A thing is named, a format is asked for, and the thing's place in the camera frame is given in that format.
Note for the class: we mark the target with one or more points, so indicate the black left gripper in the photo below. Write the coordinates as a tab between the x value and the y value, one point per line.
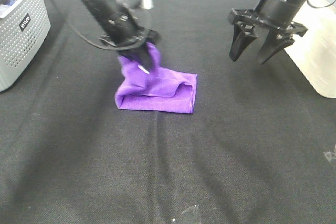
124	35

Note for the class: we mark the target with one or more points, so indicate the black table cloth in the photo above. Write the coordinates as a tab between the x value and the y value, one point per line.
252	151

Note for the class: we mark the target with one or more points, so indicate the grey perforated plastic basket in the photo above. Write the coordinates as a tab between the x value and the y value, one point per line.
24	27

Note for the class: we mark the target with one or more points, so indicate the purple microfiber towel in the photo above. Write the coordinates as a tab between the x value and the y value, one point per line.
161	89

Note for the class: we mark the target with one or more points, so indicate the clear tape piece right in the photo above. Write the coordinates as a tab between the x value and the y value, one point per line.
331	155

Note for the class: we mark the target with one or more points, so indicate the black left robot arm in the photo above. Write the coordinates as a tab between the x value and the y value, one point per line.
92	7

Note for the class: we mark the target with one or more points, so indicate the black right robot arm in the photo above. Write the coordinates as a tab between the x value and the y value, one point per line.
276	16

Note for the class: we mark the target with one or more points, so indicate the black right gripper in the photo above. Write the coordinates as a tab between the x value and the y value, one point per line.
275	15

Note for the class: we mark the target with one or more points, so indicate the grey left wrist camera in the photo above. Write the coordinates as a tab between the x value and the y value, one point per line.
143	4

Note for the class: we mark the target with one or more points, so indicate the white plastic bin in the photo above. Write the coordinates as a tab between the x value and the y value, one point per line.
314	53

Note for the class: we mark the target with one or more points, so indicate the dark items inside basket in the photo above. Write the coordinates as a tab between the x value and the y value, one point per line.
5	6

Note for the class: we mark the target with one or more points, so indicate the clear tape piece bottom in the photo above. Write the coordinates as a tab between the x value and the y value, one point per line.
190	215

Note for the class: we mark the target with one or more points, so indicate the clear tape piece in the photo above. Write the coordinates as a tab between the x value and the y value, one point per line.
190	215
331	155

